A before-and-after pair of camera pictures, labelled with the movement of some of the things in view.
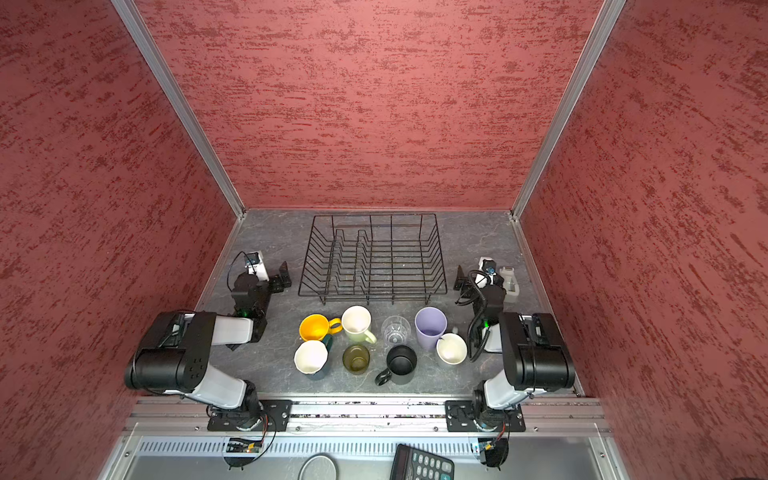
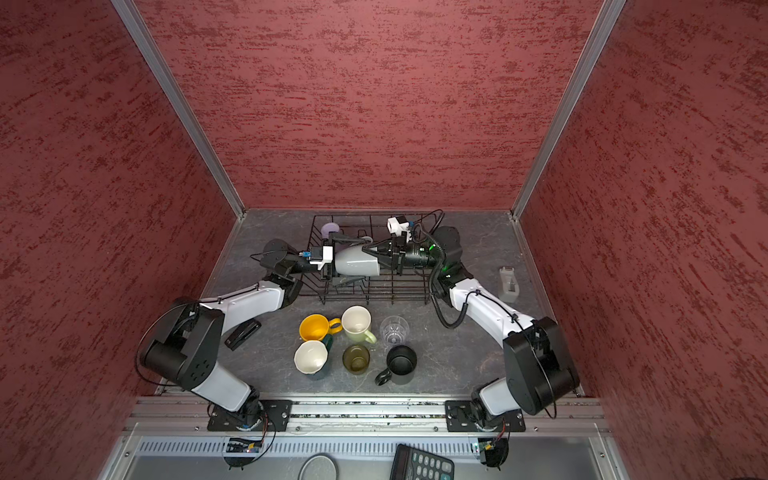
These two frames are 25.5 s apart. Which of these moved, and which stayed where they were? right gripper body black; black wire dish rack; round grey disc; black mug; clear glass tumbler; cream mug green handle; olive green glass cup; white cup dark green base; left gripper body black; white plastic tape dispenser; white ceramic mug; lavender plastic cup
Moved: right gripper body black; lavender plastic cup; white ceramic mug; left gripper body black
Stayed: cream mug green handle; black wire dish rack; round grey disc; clear glass tumbler; black mug; white cup dark green base; white plastic tape dispenser; olive green glass cup
